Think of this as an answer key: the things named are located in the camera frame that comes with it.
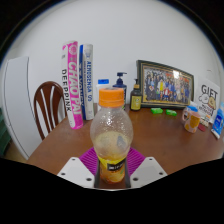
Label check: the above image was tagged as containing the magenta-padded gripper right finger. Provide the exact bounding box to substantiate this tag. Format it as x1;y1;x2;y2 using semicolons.
124;146;168;190

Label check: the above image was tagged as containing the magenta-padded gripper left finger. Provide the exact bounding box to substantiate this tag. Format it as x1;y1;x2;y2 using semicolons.
57;146;101;190

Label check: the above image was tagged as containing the orange juice bottle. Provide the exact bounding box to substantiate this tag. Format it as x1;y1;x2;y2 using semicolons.
89;87;135;186

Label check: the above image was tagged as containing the pink mug with yellow print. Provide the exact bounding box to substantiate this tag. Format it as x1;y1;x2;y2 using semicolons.
181;108;202;134

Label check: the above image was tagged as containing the flat round red coaster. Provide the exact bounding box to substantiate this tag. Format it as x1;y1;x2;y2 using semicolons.
197;123;208;133

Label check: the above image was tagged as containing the dark bottle with yellow label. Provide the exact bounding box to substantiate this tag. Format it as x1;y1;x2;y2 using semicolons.
129;78;144;112

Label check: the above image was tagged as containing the blue tissue pack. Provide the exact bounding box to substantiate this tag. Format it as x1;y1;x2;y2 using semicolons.
186;101;199;113

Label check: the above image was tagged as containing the brown wooden chair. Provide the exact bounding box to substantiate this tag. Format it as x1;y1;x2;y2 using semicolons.
33;80;67;141

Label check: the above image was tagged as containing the blue detergent bottle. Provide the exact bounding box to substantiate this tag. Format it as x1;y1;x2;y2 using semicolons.
210;101;224;140

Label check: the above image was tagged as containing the framed group photo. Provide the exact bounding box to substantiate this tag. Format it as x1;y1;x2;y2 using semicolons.
136;59;195;110

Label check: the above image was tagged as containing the white panel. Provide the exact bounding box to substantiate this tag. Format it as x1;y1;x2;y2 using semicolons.
2;55;43;160

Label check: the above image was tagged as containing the white shampoo bottle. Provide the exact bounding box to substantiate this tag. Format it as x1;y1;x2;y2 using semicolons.
95;78;111;113

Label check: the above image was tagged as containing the dark blue pump bottle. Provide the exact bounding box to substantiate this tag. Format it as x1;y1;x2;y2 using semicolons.
112;71;128;111

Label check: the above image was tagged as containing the white gift bag with dogs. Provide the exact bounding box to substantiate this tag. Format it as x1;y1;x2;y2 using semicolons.
196;78;221;124

